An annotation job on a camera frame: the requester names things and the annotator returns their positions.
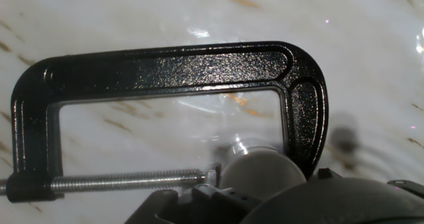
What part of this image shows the black metal C-clamp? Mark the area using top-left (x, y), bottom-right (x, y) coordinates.
top-left (0, 40), bottom-right (329, 203)

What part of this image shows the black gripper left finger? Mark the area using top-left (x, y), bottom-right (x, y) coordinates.
top-left (124, 183), bottom-right (262, 224)

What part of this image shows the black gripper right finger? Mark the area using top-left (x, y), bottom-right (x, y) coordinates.
top-left (317, 167), bottom-right (424, 198)

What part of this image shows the marble pattern board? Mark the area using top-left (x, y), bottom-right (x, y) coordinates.
top-left (0, 0), bottom-right (424, 224)

